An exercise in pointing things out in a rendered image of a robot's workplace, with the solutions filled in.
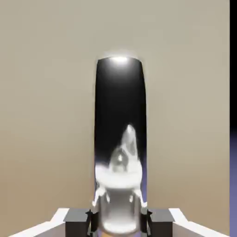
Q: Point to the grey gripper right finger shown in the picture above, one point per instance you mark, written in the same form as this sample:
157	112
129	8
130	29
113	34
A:
163	222

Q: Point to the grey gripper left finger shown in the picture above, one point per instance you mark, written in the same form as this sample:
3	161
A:
76	222

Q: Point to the beige cabinet door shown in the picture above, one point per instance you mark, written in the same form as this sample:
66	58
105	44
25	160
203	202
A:
46	92

